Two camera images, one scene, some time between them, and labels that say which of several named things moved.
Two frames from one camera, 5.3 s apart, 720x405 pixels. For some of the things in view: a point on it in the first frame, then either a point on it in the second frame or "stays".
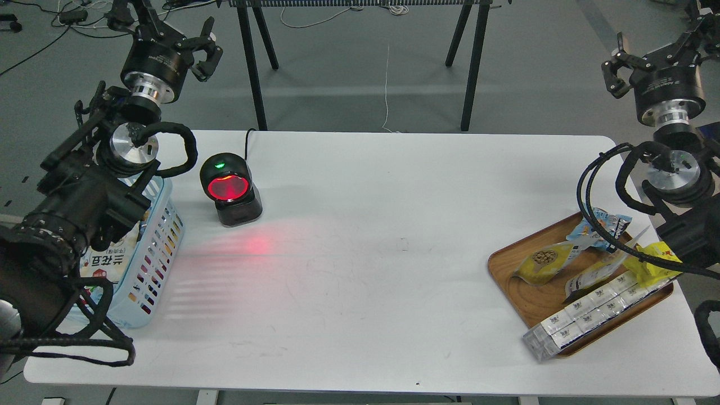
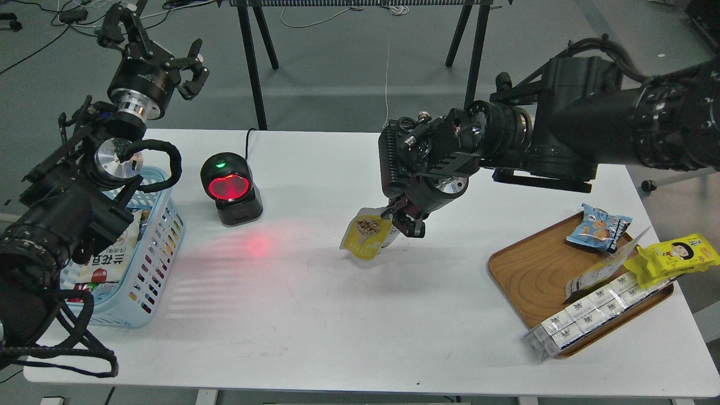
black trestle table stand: (260, 10) stays
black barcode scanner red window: (227, 179) stays
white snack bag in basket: (108, 263) stays
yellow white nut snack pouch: (543, 265) to (369, 233)
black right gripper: (673, 92) to (424, 194)
